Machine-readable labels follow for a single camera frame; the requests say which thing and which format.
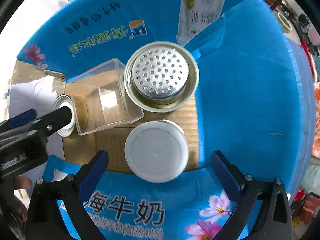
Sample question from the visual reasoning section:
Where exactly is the clear plastic box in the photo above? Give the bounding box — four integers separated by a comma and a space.
65, 59, 144, 135

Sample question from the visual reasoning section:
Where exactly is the green white bucket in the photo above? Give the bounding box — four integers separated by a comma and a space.
276, 12, 292, 34

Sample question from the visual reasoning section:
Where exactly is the orange white floral cushion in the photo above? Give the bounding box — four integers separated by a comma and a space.
312, 82, 320, 159

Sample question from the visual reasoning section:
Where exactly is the white round lid jar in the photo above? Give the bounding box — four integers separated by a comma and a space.
124, 120, 189, 183

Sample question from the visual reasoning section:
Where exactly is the blue cardboard milk box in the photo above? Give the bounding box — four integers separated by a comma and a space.
17, 0, 315, 239

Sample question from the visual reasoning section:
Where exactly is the checkered tablecloth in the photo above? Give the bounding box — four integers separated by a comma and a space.
0, 79, 11, 122

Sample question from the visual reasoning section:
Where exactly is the perforated metal strainer tin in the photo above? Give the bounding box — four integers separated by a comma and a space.
124, 41, 200, 113

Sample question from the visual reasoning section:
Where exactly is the small white-capped tin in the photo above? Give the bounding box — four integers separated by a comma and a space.
52, 94, 75, 138

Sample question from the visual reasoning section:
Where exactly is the white label sheet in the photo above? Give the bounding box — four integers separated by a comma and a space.
177, 0, 225, 46

